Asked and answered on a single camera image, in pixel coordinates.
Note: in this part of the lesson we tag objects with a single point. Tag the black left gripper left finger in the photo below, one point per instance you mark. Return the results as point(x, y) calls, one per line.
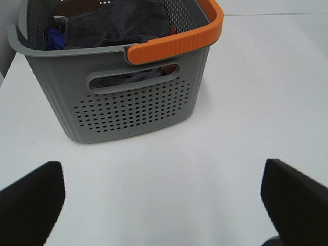
point(31, 206)

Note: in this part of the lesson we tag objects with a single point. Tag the grey perforated laundry basket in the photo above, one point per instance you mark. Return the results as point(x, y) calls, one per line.
point(108, 93)

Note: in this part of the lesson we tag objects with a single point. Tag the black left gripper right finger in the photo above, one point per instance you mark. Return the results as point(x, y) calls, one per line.
point(296, 205)

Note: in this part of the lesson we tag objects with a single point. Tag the blue cloth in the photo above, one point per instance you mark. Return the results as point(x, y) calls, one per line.
point(55, 39)

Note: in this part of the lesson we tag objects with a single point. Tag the dark grey towel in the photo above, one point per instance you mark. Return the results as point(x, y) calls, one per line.
point(116, 23)

